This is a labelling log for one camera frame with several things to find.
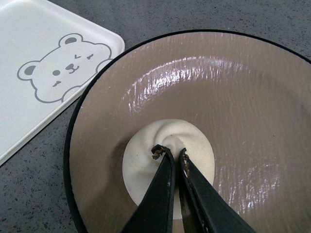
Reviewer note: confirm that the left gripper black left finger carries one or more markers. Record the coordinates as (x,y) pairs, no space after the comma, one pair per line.
(155,212)

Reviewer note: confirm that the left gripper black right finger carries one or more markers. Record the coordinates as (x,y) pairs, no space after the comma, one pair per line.
(203,209)

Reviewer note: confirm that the white steamed bun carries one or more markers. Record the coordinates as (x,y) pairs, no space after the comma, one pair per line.
(138,166)

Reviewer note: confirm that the beige plate with black rim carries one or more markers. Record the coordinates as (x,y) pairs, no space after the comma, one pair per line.
(250,97)

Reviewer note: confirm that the cream rectangular bear tray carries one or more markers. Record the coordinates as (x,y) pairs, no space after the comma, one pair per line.
(48,56)

